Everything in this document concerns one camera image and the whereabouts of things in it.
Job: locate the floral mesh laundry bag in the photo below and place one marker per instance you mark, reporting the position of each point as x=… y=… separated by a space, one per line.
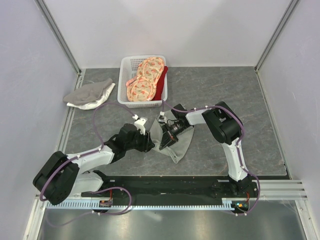
x=142 y=87

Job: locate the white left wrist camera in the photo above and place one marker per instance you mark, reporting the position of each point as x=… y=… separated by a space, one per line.
x=139 y=123

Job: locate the red cloth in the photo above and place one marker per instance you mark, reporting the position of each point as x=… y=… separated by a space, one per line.
x=160 y=85

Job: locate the aluminium frame rail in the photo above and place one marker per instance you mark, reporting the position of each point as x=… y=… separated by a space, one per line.
x=207 y=45

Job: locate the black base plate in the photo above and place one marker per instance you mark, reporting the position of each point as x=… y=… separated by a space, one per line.
x=212 y=186

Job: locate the white perforated plastic basket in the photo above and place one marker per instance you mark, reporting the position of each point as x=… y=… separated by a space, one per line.
x=128 y=69

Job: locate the grey cloth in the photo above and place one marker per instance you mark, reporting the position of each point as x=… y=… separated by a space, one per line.
x=87 y=93

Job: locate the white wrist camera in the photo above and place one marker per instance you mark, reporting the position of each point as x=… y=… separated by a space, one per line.
x=162 y=118
x=139 y=123

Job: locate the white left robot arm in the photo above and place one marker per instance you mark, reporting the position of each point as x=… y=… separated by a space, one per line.
x=64 y=175

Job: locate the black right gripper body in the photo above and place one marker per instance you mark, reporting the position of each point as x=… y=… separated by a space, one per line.
x=172 y=131

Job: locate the slotted cable duct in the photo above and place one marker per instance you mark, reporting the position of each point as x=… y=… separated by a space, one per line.
x=97 y=204

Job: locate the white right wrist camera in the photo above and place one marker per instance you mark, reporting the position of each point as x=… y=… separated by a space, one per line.
x=162 y=118

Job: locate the grey-green cloth napkin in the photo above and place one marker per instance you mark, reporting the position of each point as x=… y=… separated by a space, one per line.
x=178 y=150

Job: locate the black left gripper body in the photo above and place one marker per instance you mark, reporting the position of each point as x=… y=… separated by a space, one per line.
x=140 y=142

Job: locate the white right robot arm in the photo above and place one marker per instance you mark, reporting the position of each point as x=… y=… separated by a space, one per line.
x=225 y=127

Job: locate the white cloth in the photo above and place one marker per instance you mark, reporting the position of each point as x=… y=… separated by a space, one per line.
x=97 y=103

